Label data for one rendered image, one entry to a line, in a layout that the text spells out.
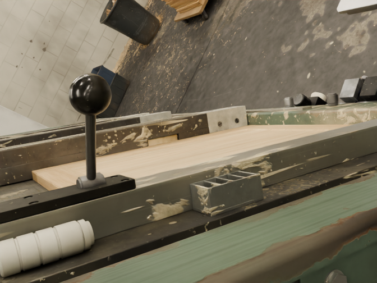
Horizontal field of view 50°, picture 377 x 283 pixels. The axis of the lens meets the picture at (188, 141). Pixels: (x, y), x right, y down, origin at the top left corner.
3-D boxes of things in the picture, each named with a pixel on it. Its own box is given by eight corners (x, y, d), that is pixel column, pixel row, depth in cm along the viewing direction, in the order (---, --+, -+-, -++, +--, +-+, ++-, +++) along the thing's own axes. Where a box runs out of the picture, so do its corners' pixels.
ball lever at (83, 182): (115, 199, 42) (118, 81, 35) (79, 209, 40) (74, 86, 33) (102, 178, 45) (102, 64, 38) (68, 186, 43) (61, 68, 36)
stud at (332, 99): (341, 105, 92) (340, 92, 91) (334, 106, 90) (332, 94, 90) (332, 105, 94) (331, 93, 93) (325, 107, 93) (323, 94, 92)
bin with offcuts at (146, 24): (168, 13, 522) (124, -18, 492) (151, 48, 517) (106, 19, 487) (152, 18, 567) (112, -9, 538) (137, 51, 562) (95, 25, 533)
